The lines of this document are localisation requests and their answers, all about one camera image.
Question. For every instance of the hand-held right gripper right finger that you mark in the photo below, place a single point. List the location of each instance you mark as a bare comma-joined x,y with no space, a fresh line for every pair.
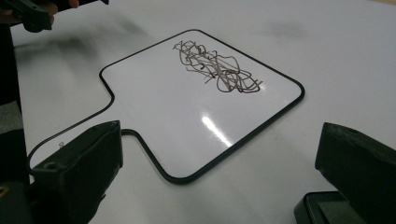
361,168

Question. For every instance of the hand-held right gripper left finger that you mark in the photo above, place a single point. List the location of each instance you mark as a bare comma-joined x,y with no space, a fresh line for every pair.
77,168

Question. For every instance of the black whiteboard eraser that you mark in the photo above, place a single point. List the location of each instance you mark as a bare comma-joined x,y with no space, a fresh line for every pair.
323,208

